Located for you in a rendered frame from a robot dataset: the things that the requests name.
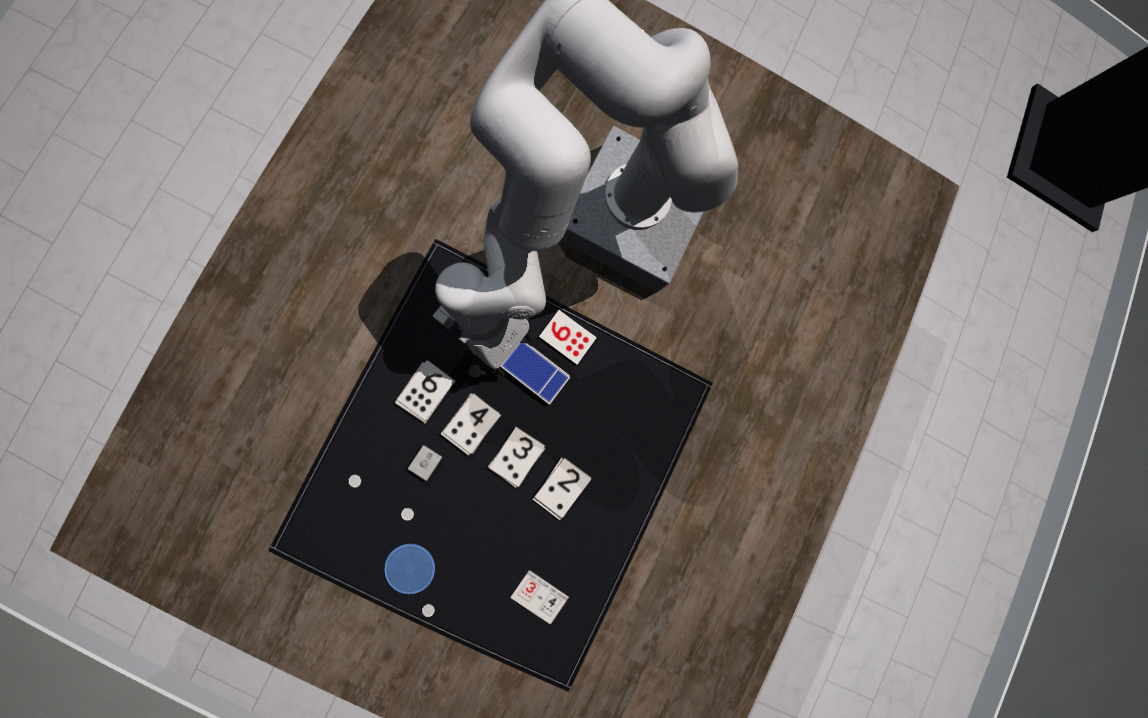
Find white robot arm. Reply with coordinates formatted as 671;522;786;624
433;0;738;343

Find blue round disc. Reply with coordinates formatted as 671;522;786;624
383;545;435;594

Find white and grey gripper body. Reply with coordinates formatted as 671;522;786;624
466;318;529;369

